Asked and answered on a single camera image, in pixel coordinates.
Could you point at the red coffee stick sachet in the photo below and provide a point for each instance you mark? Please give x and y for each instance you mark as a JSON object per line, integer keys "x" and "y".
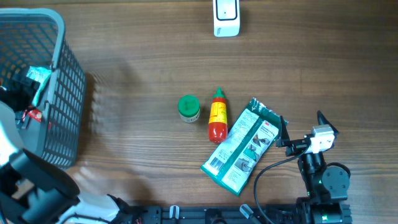
{"x": 32, "y": 113}

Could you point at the green white glove package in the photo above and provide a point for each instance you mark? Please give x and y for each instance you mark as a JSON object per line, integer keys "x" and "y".
{"x": 233, "y": 160}

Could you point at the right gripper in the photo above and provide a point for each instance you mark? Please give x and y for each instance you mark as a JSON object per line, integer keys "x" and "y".
{"x": 283, "y": 140}

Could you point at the green lid jar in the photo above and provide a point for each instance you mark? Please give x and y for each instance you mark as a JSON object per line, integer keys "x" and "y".
{"x": 189, "y": 108}

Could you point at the grey plastic mesh basket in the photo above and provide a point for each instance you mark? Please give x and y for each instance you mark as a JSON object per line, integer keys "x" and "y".
{"x": 35, "y": 38}

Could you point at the white barcode scanner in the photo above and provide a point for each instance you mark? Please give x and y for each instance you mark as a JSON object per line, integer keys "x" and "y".
{"x": 226, "y": 18}

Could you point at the teal wet wipes pack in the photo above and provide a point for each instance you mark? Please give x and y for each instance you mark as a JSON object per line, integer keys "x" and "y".
{"x": 41, "y": 75}

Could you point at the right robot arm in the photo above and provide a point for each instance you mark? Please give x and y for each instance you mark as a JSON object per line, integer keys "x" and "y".
{"x": 327, "y": 184}

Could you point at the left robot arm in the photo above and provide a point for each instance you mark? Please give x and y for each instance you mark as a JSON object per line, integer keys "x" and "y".
{"x": 33, "y": 190}

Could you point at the red chili sauce bottle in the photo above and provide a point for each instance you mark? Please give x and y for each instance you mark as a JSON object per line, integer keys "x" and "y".
{"x": 218, "y": 120}

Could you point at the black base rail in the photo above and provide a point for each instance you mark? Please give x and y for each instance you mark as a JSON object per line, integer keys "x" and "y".
{"x": 274, "y": 213}

